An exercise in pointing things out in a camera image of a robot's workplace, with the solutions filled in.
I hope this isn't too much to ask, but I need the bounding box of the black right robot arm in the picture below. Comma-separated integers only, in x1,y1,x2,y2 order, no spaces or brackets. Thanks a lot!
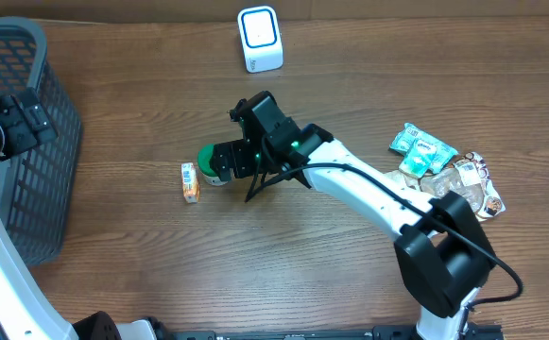
197,91,523,339

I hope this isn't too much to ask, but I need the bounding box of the green lid seasoning jar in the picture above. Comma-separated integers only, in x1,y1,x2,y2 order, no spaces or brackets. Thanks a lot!
197,144,231,186

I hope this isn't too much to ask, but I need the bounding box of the small orange carton box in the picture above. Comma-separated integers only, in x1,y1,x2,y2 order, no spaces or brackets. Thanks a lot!
180,162,200,203

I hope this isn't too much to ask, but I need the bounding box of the white barcode scanner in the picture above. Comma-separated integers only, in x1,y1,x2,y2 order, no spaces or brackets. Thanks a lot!
237,6,283,73

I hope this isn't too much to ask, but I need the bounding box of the small teal tissue pack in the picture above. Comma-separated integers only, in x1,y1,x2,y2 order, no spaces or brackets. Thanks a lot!
399,139,437,179

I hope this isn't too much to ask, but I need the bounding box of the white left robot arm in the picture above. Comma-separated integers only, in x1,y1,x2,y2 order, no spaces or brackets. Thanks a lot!
0,88,157,340

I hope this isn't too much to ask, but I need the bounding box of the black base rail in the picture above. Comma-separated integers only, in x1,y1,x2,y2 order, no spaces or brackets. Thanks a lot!
169,323,506,340

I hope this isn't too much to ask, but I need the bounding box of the teal snack packet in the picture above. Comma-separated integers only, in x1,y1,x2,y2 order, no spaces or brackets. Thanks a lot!
389,123,458,174

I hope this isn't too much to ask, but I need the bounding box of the cream brown snack pouch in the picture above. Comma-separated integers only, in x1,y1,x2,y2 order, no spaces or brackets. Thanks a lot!
385,152,506,222

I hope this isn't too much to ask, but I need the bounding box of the grey plastic mesh basket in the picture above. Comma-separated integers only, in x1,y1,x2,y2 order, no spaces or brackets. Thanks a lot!
0,17,83,266

